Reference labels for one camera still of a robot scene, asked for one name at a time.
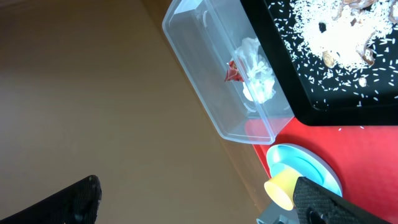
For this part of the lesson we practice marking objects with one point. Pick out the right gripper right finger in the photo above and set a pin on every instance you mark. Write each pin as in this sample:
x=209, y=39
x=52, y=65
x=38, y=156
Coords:
x=315, y=205

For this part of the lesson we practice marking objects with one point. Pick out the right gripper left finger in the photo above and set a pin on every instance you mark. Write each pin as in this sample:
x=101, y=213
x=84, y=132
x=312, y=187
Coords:
x=76, y=204

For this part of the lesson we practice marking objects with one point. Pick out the white tissue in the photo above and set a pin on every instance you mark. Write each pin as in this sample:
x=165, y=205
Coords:
x=257, y=69

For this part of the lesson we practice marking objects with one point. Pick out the red snack wrapper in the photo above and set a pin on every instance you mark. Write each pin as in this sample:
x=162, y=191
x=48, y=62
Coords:
x=233, y=73

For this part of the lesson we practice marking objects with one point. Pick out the rice and food scraps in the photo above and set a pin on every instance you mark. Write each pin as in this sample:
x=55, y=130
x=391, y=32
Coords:
x=344, y=52

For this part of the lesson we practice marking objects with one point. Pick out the yellow plastic cup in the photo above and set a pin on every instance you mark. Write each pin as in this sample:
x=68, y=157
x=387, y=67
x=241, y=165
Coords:
x=281, y=188

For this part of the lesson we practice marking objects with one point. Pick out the light blue plate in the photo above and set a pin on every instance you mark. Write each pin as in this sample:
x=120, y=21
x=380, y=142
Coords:
x=282, y=156

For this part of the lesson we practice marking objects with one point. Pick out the red plastic tray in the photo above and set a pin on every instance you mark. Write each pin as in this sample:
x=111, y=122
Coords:
x=363, y=157

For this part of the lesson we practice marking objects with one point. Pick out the black plastic tray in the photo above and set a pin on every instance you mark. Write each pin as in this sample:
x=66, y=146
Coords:
x=279, y=58

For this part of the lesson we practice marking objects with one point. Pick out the clear plastic bin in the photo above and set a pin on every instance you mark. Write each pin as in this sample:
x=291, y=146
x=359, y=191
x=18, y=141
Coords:
x=205, y=35

